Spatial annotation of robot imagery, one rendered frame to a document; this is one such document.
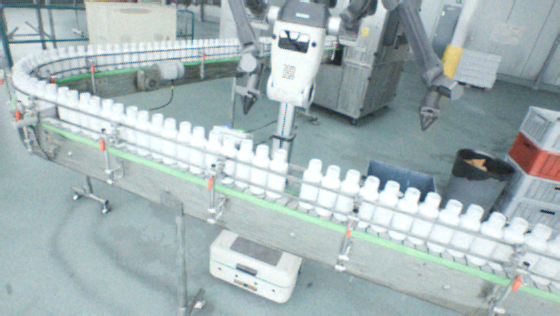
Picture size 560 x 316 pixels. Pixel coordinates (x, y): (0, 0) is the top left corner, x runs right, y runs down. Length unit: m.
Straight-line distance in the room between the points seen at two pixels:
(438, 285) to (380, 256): 0.19
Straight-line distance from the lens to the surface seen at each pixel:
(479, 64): 10.30
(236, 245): 1.95
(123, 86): 2.50
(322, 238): 1.06
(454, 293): 1.16
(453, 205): 1.04
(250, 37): 1.22
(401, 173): 1.63
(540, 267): 1.17
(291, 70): 1.52
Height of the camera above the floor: 1.62
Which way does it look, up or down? 27 degrees down
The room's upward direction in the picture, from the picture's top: 9 degrees clockwise
